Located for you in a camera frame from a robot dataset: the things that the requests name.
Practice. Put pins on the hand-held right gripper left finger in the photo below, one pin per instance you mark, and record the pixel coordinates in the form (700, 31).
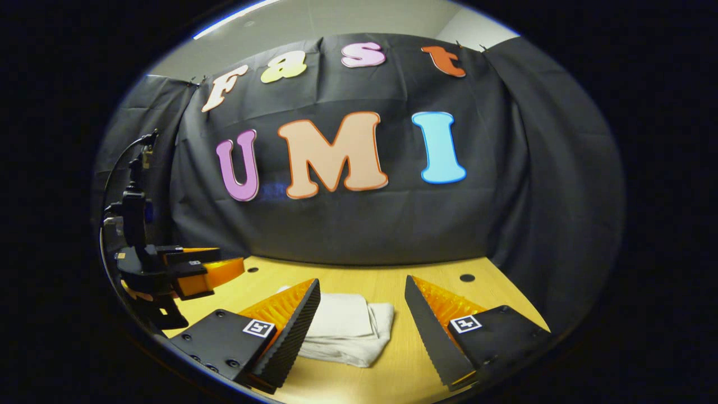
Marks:
(294, 336)

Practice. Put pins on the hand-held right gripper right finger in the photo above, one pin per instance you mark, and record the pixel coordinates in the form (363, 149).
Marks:
(432, 331)

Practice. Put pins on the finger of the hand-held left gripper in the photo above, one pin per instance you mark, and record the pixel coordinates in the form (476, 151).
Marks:
(216, 275)
(188, 255)

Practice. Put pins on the white jeans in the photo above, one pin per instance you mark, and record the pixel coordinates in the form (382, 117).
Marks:
(348, 331)

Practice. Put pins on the black backdrop cloth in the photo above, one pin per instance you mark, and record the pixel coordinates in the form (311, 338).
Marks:
(364, 224)

